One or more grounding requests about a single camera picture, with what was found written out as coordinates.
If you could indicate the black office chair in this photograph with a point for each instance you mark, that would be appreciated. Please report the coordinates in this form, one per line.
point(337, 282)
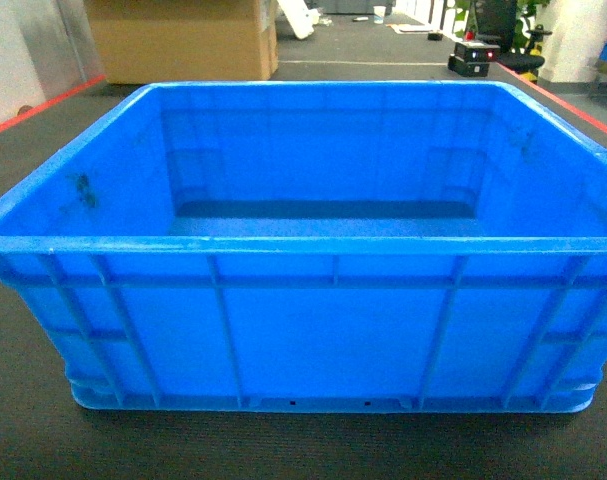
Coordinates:
point(526, 65)

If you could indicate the large blue plastic crate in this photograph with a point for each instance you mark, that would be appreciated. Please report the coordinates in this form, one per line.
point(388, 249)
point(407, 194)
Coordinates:
point(422, 246)

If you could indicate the white leaning board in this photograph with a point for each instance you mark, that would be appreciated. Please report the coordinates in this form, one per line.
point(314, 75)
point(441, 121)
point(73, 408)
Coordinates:
point(300, 17)

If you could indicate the large cardboard box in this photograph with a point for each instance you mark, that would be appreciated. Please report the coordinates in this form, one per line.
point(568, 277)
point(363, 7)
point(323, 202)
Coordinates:
point(141, 42)

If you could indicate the black device with lights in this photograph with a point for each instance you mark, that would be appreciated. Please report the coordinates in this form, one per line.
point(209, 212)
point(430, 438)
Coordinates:
point(472, 59)

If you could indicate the white paper cup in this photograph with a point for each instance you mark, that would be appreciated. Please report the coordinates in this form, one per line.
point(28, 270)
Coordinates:
point(379, 13)

